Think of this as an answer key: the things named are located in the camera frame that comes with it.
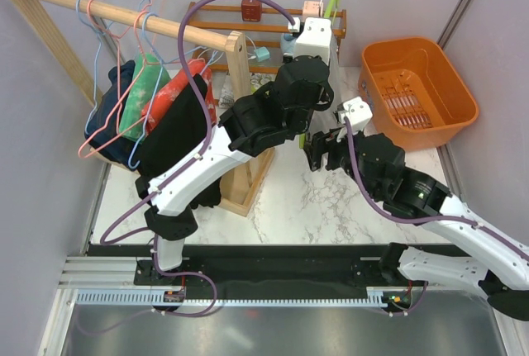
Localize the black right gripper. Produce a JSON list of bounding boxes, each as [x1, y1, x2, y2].
[[301, 120, 380, 198]]

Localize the lime green hanger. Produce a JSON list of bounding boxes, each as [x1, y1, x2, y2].
[[298, 0, 345, 150]]

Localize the grey trousers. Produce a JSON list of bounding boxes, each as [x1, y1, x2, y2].
[[304, 32, 341, 144]]

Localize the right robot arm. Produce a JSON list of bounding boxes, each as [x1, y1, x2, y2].
[[304, 128, 528, 321]]

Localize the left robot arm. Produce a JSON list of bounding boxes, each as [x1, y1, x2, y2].
[[136, 55, 334, 284]]

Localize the wooden clothes rack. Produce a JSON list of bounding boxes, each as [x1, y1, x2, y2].
[[11, 0, 274, 216]]

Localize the mint green charger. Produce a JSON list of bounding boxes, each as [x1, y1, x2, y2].
[[246, 36, 270, 63]]

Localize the blue headphones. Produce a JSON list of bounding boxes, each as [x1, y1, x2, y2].
[[280, 33, 297, 56]]

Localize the orange plastic basket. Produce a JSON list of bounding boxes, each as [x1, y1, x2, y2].
[[358, 36, 479, 151]]

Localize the black garment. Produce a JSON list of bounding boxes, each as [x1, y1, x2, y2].
[[135, 85, 206, 198]]

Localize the pink power cube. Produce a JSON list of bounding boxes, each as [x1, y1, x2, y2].
[[302, 0, 324, 21]]

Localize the red patterned garment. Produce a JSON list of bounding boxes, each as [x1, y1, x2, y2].
[[146, 58, 217, 134]]

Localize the dark red power cube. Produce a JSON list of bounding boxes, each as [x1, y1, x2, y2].
[[241, 0, 262, 22]]

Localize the green patterned garment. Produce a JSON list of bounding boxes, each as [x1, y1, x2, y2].
[[125, 53, 170, 142]]

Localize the brown wooden shelf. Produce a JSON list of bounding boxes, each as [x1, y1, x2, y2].
[[183, 0, 348, 80]]

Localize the navy blue garment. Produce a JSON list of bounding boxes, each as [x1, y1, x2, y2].
[[84, 59, 140, 171]]

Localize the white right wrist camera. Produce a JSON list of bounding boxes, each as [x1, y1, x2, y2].
[[336, 97, 373, 133]]

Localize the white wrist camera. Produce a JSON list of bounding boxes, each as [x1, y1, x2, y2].
[[336, 97, 373, 133], [293, 17, 332, 65]]

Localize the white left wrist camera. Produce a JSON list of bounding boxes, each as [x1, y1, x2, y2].
[[293, 17, 332, 65]]

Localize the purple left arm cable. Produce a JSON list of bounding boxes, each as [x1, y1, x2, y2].
[[99, 0, 301, 246]]

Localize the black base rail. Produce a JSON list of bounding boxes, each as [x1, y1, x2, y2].
[[86, 242, 472, 301]]

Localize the blue wire hanger right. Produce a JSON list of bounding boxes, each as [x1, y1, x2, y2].
[[127, 0, 220, 169]]

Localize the blue wire hanger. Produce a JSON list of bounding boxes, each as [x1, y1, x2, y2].
[[127, 0, 220, 169], [76, 0, 137, 136]]

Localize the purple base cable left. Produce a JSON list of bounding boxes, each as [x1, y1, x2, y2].
[[150, 271, 220, 318]]

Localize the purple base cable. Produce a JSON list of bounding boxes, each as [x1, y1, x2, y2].
[[150, 271, 220, 318], [379, 279, 429, 318]]

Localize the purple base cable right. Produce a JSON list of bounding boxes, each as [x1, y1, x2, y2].
[[379, 279, 429, 318]]

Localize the blue wire hanger left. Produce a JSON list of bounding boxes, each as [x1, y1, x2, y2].
[[76, 0, 137, 136]]

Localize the pink wire hanger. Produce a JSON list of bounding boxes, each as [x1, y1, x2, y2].
[[78, 0, 167, 159], [111, 4, 160, 138]]

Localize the pink wire hanger right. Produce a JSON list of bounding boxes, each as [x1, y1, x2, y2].
[[111, 4, 160, 138]]

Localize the grey slotted cable duct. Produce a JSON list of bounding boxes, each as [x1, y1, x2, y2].
[[75, 287, 387, 308]]

